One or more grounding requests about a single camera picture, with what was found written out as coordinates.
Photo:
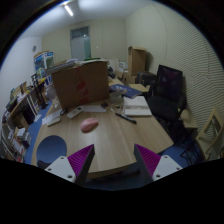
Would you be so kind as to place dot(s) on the clear plastic cup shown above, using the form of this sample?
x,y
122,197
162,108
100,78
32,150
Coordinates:
x,y
116,96

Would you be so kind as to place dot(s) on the light wooden chair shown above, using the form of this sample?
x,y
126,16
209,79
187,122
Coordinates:
x,y
210,133

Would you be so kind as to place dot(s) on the tall narrow cardboard box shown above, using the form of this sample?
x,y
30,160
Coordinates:
x,y
136,61

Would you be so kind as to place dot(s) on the white book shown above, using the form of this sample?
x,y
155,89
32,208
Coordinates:
x,y
137,106

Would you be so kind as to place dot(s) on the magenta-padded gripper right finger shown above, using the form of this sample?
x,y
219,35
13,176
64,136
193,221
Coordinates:
x,y
166,165

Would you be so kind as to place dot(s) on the black marker pen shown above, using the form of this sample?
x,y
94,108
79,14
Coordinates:
x,y
126,118

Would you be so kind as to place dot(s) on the cluttered shelf unit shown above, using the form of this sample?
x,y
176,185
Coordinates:
x,y
15,140

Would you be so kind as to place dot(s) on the flat white case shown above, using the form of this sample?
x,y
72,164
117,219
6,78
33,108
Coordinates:
x,y
54,121

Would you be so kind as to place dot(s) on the white paper sheet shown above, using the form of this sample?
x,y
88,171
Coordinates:
x,y
94,108
50,116

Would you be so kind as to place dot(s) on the blue book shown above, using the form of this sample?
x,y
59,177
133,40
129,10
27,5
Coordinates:
x,y
125,90

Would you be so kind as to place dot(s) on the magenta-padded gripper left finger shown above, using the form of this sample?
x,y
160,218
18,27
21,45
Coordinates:
x,y
60,166

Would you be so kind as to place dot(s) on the pink computer mouse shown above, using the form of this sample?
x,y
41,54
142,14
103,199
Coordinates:
x,y
89,125

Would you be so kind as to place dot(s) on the round wall clock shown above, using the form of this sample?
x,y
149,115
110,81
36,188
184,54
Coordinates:
x,y
34,48

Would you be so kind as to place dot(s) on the clear plastic jar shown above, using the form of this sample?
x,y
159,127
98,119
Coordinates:
x,y
51,92

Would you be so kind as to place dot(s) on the wooden side desk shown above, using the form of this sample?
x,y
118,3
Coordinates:
x,y
23,100

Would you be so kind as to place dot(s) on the pale door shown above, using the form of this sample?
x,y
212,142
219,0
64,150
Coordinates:
x,y
80,45

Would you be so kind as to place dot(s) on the blue and white cabinet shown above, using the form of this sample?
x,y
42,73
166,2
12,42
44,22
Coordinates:
x,y
43,61

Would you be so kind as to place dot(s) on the ceiling tube light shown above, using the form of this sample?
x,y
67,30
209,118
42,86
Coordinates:
x,y
68,10

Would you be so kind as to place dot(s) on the large brown cardboard box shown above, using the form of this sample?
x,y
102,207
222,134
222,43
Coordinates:
x,y
80,85

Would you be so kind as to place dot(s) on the small black clip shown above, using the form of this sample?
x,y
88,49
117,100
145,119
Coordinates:
x,y
104,104

